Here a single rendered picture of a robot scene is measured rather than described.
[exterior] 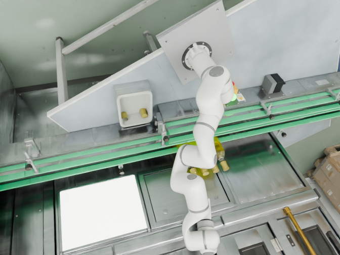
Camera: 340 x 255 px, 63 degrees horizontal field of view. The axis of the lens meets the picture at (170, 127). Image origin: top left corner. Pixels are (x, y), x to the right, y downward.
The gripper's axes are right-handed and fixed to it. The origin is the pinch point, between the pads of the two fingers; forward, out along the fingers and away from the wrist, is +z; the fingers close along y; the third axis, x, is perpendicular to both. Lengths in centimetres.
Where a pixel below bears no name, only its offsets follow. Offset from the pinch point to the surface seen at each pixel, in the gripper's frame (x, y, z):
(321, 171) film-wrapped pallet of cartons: -252, -275, 174
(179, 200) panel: 10.0, -12.7, 1.8
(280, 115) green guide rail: -52, 4, 47
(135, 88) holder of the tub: 32, 34, 38
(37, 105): 104, -14, 74
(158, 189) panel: 21.5, -12.4, 8.4
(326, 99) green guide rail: -79, 12, 52
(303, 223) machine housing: -55, -18, -10
